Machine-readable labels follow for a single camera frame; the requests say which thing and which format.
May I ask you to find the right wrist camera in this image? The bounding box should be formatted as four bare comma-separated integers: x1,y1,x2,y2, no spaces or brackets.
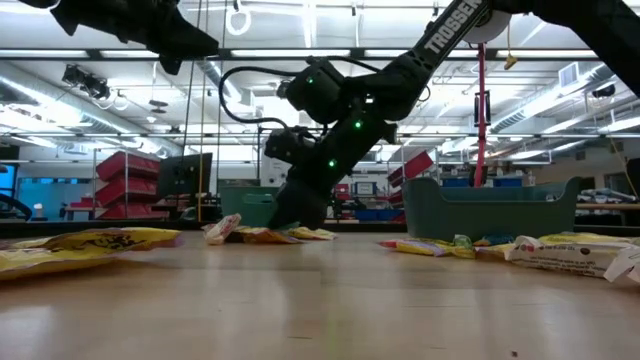
263,126,318,167

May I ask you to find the white ring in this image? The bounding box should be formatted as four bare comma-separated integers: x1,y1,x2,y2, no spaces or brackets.
224,3,253,38

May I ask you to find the black curved hose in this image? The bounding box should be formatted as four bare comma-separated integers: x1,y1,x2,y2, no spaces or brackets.
0,191,34,224

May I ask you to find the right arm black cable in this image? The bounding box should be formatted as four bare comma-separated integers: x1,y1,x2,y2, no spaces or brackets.
217,64,321,132

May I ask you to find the red plastic bin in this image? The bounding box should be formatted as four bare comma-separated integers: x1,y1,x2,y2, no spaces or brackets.
386,149,436,185

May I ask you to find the white air vent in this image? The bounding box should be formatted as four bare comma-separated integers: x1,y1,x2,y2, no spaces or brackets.
557,61,582,90

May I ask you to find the white cylindrical tank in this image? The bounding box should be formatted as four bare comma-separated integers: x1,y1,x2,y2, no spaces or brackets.
260,162,289,190

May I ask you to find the blue wrapped candy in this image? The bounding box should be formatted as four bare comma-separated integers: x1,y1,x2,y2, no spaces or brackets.
473,234,515,248

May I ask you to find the black computer monitor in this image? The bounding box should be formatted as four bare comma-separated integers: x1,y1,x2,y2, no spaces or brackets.
155,152,214,200

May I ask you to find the dark teal plastic bin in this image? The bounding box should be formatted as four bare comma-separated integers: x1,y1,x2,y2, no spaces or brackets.
400,175,583,244

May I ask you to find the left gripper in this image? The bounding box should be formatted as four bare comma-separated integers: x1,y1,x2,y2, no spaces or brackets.
48,0,221,77

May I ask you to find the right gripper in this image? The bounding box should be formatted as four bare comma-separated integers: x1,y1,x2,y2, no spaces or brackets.
267,115,400,231

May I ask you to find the red storage bin rack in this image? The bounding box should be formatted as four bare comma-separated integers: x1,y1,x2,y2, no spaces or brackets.
94,151,171,220

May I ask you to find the black frame beam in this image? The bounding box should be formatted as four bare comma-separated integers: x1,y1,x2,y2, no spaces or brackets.
0,47,640,63

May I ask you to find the light teal plastic bin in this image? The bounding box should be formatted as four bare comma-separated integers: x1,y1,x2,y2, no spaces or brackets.
219,186,282,230

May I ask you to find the blue storage bin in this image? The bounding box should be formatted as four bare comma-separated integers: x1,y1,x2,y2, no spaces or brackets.
366,208,402,224

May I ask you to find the thin black cable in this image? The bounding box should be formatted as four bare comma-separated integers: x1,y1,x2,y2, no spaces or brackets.
178,49,201,201

